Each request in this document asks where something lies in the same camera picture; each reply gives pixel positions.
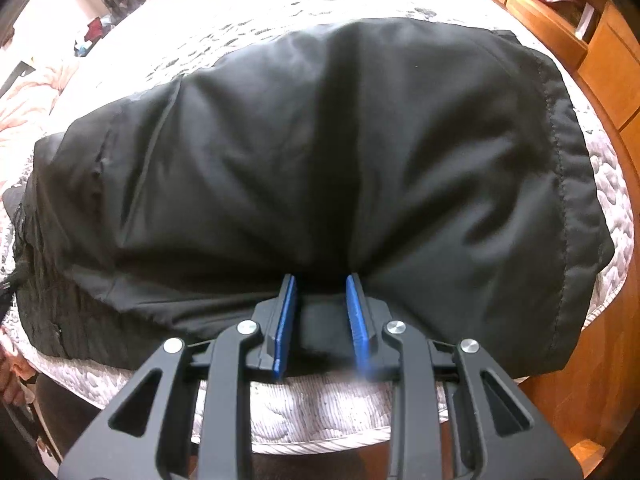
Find black pants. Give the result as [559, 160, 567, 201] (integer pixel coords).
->
[4, 18, 614, 377]

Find pink blanket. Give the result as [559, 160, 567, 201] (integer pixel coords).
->
[1, 63, 68, 132]

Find grey quilted bedspread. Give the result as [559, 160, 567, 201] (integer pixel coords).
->
[0, 0, 637, 456]

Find wooden cabinet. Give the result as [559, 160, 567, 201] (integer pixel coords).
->
[437, 0, 640, 181]

